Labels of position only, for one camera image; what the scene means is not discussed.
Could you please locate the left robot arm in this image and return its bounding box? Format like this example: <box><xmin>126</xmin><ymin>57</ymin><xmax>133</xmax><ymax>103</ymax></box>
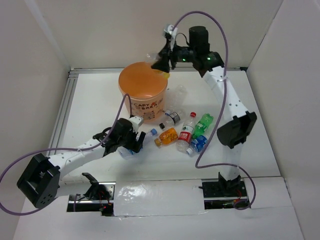
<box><xmin>17</xmin><ymin>116</ymin><xmax>146</xmax><ymax>209</ymax></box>

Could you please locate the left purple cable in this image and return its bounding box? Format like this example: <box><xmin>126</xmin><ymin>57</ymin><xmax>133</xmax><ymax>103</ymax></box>
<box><xmin>0</xmin><ymin>93</ymin><xmax>132</xmax><ymax>216</ymax></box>

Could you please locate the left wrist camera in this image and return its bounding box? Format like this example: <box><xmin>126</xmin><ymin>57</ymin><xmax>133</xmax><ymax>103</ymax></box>
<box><xmin>128</xmin><ymin>116</ymin><xmax>144</xmax><ymax>133</ymax></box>

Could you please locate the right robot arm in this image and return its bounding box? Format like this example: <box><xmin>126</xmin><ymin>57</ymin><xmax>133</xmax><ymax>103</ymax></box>
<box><xmin>151</xmin><ymin>25</ymin><xmax>257</xmax><ymax>196</ymax></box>

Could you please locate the clear crushed bottle by bin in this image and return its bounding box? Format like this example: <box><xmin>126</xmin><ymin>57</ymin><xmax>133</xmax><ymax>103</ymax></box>
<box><xmin>167</xmin><ymin>85</ymin><xmax>187</xmax><ymax>112</ymax></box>

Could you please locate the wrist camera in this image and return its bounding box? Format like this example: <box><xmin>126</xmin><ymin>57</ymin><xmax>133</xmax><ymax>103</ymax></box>
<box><xmin>128</xmin><ymin>116</ymin><xmax>144</xmax><ymax>133</ymax></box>
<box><xmin>162</xmin><ymin>24</ymin><xmax>178</xmax><ymax>38</ymax></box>

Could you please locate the purple cable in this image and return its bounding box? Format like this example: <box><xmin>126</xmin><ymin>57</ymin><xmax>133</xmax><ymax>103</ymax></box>
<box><xmin>172</xmin><ymin>10</ymin><xmax>257</xmax><ymax>211</ymax></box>
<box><xmin>0</xmin><ymin>93</ymin><xmax>132</xmax><ymax>216</ymax></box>

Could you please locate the clear bottle blue cap label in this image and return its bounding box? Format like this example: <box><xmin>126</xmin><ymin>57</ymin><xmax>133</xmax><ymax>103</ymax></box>
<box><xmin>117</xmin><ymin>128</ymin><xmax>158</xmax><ymax>160</ymax></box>

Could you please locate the clear bottle black label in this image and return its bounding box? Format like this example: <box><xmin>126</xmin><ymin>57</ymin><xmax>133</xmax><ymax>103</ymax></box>
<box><xmin>159</xmin><ymin>109</ymin><xmax>186</xmax><ymax>131</ymax></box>

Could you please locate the aluminium frame rail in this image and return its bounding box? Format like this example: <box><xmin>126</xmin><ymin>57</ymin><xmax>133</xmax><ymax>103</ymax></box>
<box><xmin>48</xmin><ymin>70</ymin><xmax>79</xmax><ymax>149</ymax></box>
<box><xmin>69</xmin><ymin>66</ymin><xmax>248</xmax><ymax>75</ymax></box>

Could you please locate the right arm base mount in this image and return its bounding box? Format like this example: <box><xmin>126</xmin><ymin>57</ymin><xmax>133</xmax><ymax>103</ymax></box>
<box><xmin>198</xmin><ymin>177</ymin><xmax>250</xmax><ymax>210</ymax></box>

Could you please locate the orange juice bottle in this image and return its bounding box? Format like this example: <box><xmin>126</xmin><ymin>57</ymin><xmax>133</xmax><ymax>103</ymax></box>
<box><xmin>154</xmin><ymin>127</ymin><xmax>178</xmax><ymax>147</ymax></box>

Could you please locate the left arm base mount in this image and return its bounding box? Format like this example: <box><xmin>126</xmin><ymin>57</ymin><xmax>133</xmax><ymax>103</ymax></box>
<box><xmin>66</xmin><ymin>172</ymin><xmax>116</xmax><ymax>217</ymax></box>

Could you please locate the green soda bottle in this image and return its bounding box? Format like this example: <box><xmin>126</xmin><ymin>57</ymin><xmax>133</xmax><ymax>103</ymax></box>
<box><xmin>192</xmin><ymin>113</ymin><xmax>214</xmax><ymax>139</ymax></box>

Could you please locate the water bottle red label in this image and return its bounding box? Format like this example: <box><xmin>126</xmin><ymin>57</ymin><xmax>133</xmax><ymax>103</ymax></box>
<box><xmin>176</xmin><ymin>112</ymin><xmax>196</xmax><ymax>153</ymax></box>

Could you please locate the aluminium frame rail left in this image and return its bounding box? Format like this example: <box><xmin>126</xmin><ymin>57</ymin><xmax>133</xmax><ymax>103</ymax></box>
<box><xmin>48</xmin><ymin>70</ymin><xmax>79</xmax><ymax>149</ymax></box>

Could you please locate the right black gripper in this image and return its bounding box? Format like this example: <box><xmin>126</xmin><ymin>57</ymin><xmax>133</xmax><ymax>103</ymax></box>
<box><xmin>151</xmin><ymin>38</ymin><xmax>197</xmax><ymax>73</ymax></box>

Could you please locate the blue label white cap bottle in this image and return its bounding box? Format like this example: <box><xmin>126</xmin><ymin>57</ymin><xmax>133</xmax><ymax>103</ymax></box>
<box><xmin>186</xmin><ymin>135</ymin><xmax>208</xmax><ymax>156</ymax></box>

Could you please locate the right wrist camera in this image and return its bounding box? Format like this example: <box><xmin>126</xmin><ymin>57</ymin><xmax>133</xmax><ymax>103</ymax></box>
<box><xmin>162</xmin><ymin>24</ymin><xmax>178</xmax><ymax>38</ymax></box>

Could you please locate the aluminium frame rail back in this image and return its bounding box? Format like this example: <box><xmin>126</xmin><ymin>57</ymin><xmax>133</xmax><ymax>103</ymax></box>
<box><xmin>69</xmin><ymin>66</ymin><xmax>248</xmax><ymax>75</ymax></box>

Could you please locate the orange plastic capybara bin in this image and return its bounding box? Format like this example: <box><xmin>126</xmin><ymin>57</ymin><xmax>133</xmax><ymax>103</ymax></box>
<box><xmin>118</xmin><ymin>62</ymin><xmax>168</xmax><ymax>123</ymax></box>

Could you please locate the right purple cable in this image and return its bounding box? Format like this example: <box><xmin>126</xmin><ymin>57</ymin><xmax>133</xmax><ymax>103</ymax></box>
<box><xmin>172</xmin><ymin>10</ymin><xmax>257</xmax><ymax>211</ymax></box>

